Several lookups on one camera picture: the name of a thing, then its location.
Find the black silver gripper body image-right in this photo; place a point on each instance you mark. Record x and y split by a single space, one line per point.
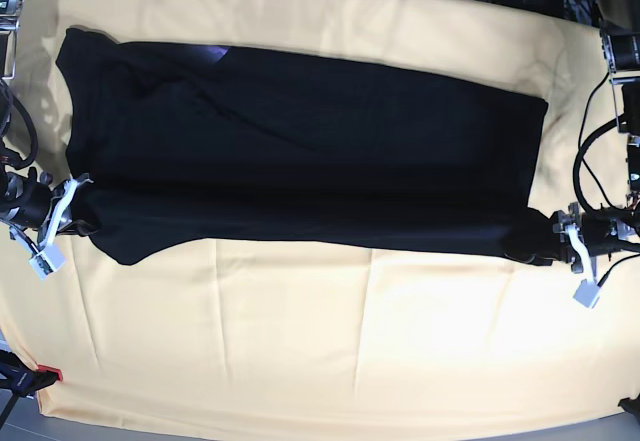
603 232

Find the black silver gripper body image-left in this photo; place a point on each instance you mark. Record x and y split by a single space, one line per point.
29 201

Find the dark navy T-shirt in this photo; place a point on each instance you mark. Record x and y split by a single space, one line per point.
189 142

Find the black red table clamp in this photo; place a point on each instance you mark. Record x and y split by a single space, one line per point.
21 381

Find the black clamp at right corner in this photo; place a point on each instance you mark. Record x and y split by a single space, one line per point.
631 406

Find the cream yellow table cloth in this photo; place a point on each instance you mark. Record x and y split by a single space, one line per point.
237 340

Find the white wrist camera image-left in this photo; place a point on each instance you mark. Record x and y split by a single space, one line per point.
48 258

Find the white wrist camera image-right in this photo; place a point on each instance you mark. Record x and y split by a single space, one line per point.
588 291

